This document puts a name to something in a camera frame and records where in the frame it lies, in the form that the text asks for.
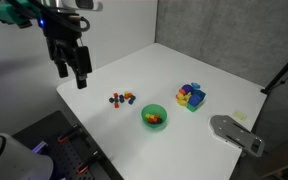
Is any black perforated base board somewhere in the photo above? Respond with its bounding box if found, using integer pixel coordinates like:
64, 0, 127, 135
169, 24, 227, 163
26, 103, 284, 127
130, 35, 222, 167
12, 110, 125, 180

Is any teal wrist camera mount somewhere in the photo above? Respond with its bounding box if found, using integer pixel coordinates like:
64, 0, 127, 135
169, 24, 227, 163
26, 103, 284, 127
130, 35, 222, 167
0, 0, 42, 29

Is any yellow toy piece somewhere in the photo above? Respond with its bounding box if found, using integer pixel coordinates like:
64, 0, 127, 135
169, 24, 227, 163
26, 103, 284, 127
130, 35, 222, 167
176, 93, 192, 108

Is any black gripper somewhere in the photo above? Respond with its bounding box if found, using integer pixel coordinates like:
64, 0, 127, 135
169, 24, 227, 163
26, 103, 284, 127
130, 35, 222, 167
38, 14, 94, 90

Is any light blue toy piece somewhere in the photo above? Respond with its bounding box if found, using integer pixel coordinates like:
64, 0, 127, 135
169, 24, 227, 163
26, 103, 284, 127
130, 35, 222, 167
190, 81, 202, 91

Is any pale yellow sticky note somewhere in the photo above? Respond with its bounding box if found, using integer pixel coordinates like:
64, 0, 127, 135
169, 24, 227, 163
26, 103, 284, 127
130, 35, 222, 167
232, 110, 248, 122

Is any grey metal mounting plate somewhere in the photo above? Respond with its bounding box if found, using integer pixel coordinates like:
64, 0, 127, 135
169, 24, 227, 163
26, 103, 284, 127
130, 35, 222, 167
209, 114, 266, 158

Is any black orange clamp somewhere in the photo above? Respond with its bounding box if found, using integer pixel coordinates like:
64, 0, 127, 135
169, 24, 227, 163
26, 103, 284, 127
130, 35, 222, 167
57, 123, 84, 145
76, 150, 102, 176

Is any black tripod pole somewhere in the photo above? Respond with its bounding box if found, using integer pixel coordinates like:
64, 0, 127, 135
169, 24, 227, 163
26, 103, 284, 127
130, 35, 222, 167
260, 44, 288, 95

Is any black cable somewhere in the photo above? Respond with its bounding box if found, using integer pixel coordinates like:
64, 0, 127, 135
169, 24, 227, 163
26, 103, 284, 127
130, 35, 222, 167
0, 0, 92, 79

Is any large blue toy block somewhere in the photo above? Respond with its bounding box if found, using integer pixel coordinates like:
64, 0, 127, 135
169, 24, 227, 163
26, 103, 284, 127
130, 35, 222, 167
188, 93, 204, 107

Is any green plastic bowl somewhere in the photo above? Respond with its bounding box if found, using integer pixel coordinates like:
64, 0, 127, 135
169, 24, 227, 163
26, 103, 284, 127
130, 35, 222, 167
140, 103, 168, 131

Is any green toy box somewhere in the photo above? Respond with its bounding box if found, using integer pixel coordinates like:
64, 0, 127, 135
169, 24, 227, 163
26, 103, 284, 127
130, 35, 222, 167
184, 89, 207, 113

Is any purple toy ball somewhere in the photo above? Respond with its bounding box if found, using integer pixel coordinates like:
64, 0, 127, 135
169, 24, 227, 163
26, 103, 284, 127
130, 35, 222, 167
181, 83, 195, 95

